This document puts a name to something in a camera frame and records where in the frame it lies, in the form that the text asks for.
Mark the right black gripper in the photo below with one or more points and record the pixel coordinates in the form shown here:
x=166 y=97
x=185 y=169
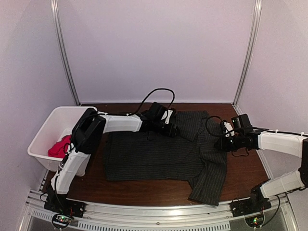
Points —
x=222 y=147

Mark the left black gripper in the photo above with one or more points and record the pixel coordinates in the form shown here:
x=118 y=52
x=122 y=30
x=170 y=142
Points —
x=172 y=131

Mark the dark pinstriped shirt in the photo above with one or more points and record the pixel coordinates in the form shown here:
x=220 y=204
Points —
x=190 y=156

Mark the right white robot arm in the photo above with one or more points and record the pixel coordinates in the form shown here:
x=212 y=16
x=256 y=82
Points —
x=241 y=134

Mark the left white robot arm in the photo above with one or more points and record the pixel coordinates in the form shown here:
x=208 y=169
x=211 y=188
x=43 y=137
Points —
x=86 y=135

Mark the right round circuit board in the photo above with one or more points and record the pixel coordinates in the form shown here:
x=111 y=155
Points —
x=254 y=221

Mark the round circuit board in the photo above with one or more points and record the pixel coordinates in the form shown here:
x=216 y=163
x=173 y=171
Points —
x=61 y=221
x=254 y=221

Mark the red garment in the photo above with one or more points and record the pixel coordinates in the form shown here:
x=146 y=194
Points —
x=60 y=148

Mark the left round circuit board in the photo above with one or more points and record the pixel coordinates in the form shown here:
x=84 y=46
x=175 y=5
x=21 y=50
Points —
x=61 y=221

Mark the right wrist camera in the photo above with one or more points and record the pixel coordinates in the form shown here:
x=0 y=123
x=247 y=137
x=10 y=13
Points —
x=227 y=129

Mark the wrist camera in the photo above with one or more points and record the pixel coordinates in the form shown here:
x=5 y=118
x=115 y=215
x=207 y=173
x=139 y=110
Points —
x=167 y=115
x=227 y=129

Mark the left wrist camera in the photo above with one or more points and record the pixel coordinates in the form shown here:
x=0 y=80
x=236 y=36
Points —
x=167 y=115

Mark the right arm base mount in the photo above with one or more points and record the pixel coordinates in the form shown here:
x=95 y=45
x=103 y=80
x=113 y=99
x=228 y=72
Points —
x=254 y=204

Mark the front aluminium rail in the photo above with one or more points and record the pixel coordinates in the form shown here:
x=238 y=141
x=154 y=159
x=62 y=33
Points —
x=104 y=217

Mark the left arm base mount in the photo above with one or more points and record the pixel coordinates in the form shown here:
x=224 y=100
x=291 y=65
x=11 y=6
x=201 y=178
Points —
x=60 y=204

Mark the right aluminium frame post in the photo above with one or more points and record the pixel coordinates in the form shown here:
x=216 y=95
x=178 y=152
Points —
x=257 y=12

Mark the aluminium frame post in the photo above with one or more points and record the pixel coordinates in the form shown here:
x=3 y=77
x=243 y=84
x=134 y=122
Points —
x=62 y=50
x=257 y=12

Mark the left aluminium frame post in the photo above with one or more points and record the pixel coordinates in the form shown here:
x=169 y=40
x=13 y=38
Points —
x=62 y=50

